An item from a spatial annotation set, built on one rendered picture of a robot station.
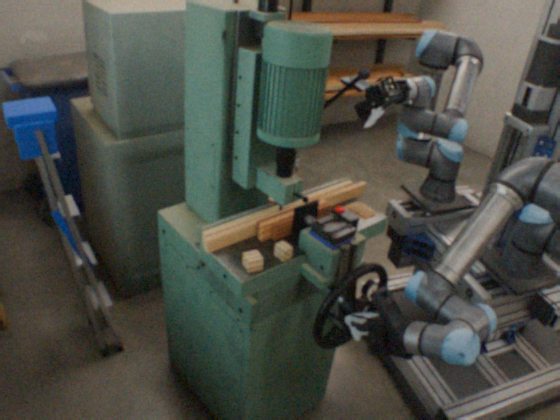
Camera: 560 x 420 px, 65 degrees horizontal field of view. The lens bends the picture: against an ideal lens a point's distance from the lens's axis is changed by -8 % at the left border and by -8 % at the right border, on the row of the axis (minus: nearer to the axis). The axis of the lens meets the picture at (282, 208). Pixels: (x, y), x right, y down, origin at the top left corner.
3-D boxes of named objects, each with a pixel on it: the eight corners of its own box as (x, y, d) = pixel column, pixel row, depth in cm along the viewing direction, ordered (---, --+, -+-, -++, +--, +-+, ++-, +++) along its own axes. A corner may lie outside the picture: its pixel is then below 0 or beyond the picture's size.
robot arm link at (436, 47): (426, 173, 184) (460, 36, 156) (391, 163, 189) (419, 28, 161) (431, 163, 194) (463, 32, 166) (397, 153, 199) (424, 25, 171)
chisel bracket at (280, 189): (283, 211, 138) (285, 185, 134) (254, 190, 147) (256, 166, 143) (302, 204, 143) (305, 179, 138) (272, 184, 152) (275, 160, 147)
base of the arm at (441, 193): (440, 183, 201) (446, 163, 196) (461, 201, 189) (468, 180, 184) (412, 186, 196) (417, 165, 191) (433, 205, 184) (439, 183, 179)
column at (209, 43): (216, 233, 158) (223, 9, 120) (183, 203, 172) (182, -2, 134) (268, 214, 171) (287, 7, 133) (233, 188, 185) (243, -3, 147)
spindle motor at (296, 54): (283, 154, 122) (295, 34, 106) (244, 131, 133) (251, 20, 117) (331, 142, 132) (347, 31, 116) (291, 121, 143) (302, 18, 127)
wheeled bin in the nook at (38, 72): (38, 234, 276) (6, 80, 226) (23, 193, 314) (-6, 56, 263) (136, 209, 311) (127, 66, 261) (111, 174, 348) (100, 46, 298)
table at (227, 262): (261, 321, 120) (262, 304, 116) (198, 259, 139) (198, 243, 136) (406, 245, 155) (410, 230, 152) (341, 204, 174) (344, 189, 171)
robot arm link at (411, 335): (415, 331, 97) (437, 317, 102) (398, 328, 101) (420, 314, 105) (419, 363, 98) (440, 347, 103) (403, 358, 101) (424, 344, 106)
